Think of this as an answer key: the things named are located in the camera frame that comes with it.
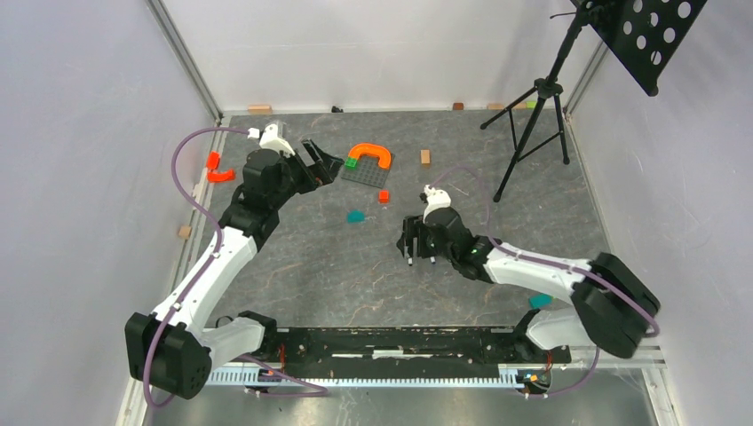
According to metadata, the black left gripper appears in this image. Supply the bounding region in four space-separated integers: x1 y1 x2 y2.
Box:
269 138 343 209

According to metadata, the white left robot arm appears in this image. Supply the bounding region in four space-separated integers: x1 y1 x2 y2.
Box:
124 139 345 399

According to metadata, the teal block near right arm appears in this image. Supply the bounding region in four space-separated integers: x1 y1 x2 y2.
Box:
528 294 553 310

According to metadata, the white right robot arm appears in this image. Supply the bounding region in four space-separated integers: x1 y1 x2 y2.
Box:
396 208 661 362

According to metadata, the teal cube near pen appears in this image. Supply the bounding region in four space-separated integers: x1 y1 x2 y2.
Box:
346 210 366 224

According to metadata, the red cube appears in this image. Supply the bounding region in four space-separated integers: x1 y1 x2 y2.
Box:
378 190 391 204

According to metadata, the grey lego baseplate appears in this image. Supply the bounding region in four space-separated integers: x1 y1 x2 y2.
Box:
341 156 391 189

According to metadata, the orange arch block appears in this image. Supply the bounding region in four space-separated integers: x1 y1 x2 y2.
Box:
348 143 392 170

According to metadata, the orange curved block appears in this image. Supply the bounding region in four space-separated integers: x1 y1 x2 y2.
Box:
207 170 235 183

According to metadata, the orange block upright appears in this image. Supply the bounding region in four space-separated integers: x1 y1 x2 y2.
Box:
206 151 220 170

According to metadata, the wooden block back right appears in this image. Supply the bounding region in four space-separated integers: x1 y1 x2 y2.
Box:
486 101 527 111

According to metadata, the black tripod stand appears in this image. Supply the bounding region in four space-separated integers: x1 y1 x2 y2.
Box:
480 1 594 202

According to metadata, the black perforated plate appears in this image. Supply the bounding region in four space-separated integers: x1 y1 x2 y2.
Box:
578 0 707 97

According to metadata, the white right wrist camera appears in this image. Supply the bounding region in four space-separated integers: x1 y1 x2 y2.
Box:
422 185 451 222

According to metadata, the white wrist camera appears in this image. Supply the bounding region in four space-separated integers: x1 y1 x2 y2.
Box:
422 185 451 222
259 121 296 158

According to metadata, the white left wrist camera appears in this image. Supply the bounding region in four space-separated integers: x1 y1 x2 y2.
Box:
259 121 296 158

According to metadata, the wooden block back wall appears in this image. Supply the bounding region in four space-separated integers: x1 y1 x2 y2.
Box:
247 104 273 115

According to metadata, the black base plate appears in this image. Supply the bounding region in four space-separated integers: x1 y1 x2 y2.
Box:
252 326 572 379

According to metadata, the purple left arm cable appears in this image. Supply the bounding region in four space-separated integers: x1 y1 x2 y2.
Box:
142 126 330 409

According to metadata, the wooden block left rail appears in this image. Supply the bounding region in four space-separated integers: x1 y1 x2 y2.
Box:
178 225 193 240

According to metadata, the blue cable duct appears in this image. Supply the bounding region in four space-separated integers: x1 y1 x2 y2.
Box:
205 363 551 391

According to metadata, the aluminium corner post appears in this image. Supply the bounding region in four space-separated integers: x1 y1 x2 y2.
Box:
145 0 224 122

